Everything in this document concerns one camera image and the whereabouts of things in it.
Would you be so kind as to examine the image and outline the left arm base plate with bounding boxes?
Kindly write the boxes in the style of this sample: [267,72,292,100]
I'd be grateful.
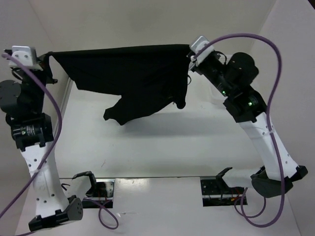
[82,178,115,208]

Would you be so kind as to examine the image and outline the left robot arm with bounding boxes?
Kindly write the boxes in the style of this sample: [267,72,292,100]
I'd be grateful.
[0,53,98,233]

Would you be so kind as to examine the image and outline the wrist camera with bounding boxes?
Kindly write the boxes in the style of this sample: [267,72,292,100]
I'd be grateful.
[11,46,42,70]
[187,35,214,66]

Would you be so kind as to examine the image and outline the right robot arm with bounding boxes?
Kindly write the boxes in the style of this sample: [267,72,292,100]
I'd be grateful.
[187,51,308,198]

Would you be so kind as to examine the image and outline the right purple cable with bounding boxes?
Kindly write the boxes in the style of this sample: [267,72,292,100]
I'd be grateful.
[192,33,288,226]

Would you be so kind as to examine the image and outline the black shorts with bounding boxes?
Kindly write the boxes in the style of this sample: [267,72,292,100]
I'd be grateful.
[45,44,190,125]

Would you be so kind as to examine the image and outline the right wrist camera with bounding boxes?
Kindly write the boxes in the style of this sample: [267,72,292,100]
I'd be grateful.
[187,35,214,66]

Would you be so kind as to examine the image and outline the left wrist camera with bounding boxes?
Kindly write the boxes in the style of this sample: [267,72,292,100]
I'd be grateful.
[11,46,42,70]

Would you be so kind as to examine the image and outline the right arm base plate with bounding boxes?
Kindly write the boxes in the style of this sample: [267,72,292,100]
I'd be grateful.
[200,177,245,207]

